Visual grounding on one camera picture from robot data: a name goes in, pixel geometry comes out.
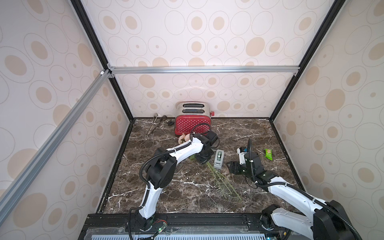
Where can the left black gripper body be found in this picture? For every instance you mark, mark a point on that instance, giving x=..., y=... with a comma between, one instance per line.
x=204, y=157

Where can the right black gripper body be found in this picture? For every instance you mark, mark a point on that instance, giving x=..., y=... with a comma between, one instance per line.
x=240, y=166

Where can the pink artificial flower bouquet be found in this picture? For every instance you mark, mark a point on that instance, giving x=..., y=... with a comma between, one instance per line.
x=198, y=180

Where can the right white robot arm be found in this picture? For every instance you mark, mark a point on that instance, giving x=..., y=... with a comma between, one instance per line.
x=317, y=220

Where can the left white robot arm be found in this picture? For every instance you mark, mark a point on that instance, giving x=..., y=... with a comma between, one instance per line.
x=159, y=171

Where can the green snack packet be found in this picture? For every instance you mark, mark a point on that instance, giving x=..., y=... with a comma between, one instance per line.
x=268, y=154

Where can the red polka dot toaster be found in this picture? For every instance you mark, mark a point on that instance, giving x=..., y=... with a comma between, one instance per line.
x=190, y=114

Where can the metal kitchen tongs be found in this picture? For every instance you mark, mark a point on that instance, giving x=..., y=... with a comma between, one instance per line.
x=157, y=120

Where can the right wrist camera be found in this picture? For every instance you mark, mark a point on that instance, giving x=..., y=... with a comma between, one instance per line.
x=241, y=152

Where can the horizontal aluminium rail back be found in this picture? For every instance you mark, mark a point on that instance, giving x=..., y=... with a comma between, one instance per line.
x=202, y=70

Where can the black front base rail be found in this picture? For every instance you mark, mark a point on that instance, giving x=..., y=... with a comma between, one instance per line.
x=183, y=226

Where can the black vertical frame post left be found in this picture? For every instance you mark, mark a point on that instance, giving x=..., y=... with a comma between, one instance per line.
x=96, y=44

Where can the black vertical frame post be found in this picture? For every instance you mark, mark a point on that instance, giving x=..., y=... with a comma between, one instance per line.
x=96, y=44
x=313, y=47

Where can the black vertical frame post right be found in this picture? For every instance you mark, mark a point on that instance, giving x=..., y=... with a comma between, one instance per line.
x=313, y=47

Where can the aluminium rail left wall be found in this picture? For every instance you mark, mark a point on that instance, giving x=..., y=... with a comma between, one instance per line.
x=23, y=181

